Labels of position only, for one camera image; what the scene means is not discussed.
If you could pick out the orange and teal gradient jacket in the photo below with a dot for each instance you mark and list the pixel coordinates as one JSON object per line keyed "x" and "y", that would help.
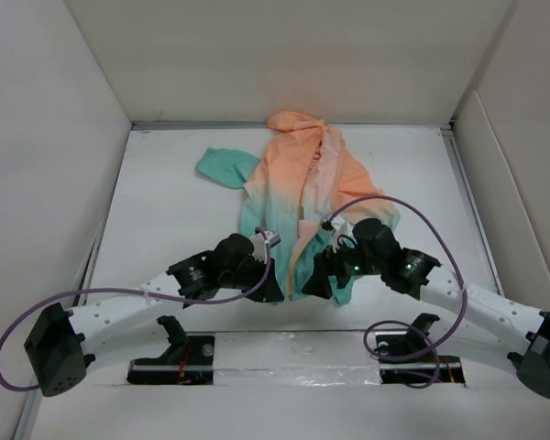
{"x": 305, "y": 174}

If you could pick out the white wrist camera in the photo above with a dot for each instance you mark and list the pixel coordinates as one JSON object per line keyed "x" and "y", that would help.
{"x": 335, "y": 228}
{"x": 263, "y": 241}

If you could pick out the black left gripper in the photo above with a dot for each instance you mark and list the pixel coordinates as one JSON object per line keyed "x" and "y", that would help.
{"x": 268, "y": 291}

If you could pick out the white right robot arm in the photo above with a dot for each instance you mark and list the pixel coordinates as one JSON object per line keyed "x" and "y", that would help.
{"x": 488, "y": 329}

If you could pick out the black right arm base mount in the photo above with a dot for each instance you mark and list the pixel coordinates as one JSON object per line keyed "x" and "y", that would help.
{"x": 414, "y": 373}

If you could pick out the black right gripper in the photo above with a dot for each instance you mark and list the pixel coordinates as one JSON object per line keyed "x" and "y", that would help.
{"x": 325, "y": 264}

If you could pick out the clear plastic taped strip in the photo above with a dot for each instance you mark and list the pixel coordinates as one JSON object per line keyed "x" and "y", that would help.
{"x": 308, "y": 359}

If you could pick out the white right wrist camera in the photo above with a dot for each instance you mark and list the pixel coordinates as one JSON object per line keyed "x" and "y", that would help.
{"x": 335, "y": 228}

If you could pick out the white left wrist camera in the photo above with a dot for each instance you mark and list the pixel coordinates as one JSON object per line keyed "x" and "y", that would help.
{"x": 263, "y": 241}

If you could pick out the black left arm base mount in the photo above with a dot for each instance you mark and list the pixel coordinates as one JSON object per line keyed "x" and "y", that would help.
{"x": 187, "y": 361}

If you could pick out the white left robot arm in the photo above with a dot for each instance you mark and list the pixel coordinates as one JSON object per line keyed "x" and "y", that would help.
{"x": 65, "y": 345}

